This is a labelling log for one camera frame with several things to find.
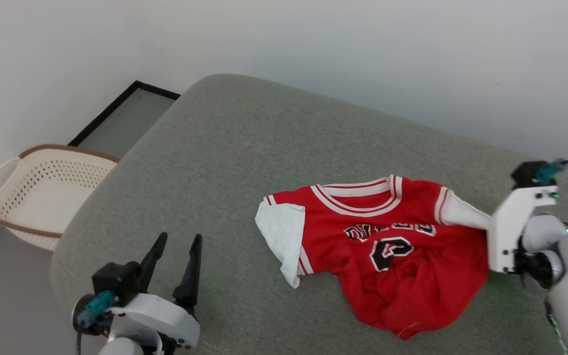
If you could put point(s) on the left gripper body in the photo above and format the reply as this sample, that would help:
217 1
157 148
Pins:
84 325

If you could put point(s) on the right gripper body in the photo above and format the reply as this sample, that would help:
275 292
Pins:
543 246

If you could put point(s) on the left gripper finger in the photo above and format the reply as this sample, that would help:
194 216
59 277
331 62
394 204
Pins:
153 261
191 281

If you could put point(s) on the red white basketball jersey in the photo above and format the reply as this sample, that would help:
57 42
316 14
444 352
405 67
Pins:
412 281

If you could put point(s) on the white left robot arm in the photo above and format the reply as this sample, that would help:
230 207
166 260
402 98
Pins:
121 347

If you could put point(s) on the cream plastic laundry basket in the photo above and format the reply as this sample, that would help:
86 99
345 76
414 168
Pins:
42 197

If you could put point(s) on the grey fabric sofa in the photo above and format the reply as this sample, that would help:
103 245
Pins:
264 158

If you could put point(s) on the black baseboard strip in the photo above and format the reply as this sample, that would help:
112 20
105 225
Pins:
111 111

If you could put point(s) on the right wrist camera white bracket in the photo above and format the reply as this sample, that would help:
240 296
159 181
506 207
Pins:
511 231

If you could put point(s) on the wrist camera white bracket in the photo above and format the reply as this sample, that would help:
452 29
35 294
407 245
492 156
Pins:
165 318
511 231

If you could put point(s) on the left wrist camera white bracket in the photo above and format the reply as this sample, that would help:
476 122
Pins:
165 318

